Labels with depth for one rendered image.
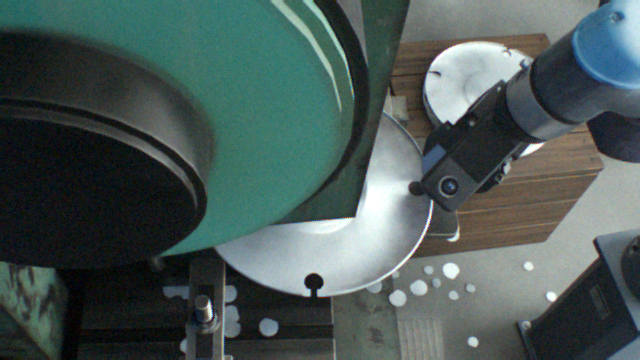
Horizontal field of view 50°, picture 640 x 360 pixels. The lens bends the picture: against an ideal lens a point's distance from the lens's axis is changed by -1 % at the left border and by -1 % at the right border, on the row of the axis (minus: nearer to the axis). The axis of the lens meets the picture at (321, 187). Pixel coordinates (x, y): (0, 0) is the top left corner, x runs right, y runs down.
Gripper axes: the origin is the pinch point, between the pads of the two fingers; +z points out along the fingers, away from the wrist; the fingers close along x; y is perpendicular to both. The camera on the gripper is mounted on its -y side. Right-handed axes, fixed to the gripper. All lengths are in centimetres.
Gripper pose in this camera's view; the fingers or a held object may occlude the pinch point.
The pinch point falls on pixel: (428, 181)
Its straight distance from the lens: 85.0
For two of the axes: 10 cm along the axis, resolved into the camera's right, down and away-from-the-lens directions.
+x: -7.0, -7.2, -0.2
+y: 6.4, -6.3, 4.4
